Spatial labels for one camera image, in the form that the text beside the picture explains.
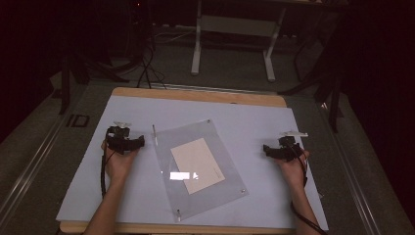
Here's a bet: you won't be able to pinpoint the person's left hand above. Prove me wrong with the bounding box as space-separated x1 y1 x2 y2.
101 140 140 184

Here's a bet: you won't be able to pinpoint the black rectangular floor bracket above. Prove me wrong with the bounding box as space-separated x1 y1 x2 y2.
66 114 91 128

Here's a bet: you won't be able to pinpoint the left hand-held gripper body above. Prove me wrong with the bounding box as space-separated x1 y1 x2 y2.
106 120 133 156

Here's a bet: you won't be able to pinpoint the person's right hand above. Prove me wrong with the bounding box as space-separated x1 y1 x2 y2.
275 150 311 192

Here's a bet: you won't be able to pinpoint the clear acrylic plate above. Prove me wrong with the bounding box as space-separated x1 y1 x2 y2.
152 118 250 223

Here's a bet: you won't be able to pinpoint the black floor cables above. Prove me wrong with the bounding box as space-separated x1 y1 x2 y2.
130 28 168 90

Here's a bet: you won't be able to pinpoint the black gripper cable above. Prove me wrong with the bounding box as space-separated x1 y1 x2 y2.
100 149 115 199
289 145 328 235

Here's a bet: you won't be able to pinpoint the white table sheet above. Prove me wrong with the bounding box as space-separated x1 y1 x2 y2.
55 94 330 232

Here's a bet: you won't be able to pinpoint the metal floor rail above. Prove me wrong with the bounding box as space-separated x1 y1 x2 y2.
316 102 384 235
0 107 71 218

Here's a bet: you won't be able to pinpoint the dark metal stand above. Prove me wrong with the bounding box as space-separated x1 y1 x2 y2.
278 28 346 133
58 48 91 116

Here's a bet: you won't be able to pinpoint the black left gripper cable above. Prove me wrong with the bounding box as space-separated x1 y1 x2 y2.
100 149 115 199

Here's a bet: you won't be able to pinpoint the beige card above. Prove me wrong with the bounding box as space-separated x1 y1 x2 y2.
169 137 226 196

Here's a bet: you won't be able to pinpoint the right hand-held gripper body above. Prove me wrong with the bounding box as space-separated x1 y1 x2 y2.
278 130 309 163

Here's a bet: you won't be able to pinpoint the white metal desk frame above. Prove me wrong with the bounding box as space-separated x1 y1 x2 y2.
190 0 289 83

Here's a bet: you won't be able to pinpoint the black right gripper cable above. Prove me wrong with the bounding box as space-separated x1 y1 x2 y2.
289 145 328 235

